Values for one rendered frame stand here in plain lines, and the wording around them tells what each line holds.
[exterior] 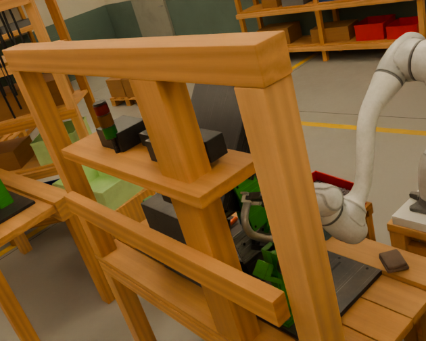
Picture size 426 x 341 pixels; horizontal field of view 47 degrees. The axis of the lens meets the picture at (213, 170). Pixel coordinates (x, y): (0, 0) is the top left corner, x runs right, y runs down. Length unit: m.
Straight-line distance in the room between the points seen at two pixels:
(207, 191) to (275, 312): 0.37
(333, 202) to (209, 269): 0.42
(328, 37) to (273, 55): 6.60
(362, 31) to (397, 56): 5.56
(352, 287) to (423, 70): 0.79
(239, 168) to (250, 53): 0.50
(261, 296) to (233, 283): 0.11
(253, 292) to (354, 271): 0.67
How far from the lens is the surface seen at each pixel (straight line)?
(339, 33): 7.52
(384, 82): 1.70
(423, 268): 1.95
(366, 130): 1.67
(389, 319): 1.81
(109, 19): 12.22
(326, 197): 1.51
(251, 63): 1.00
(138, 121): 1.82
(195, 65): 1.14
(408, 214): 2.25
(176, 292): 2.12
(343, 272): 1.96
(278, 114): 1.04
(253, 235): 1.86
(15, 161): 4.74
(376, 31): 7.19
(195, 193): 1.35
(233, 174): 1.39
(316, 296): 1.30
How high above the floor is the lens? 2.16
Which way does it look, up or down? 25 degrees down
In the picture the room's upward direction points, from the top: 17 degrees counter-clockwise
